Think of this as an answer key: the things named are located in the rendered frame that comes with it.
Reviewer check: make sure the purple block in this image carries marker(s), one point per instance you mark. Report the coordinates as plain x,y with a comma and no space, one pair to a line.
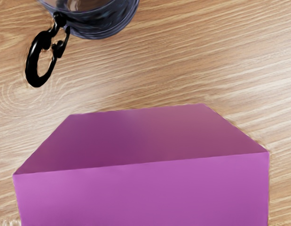
140,183

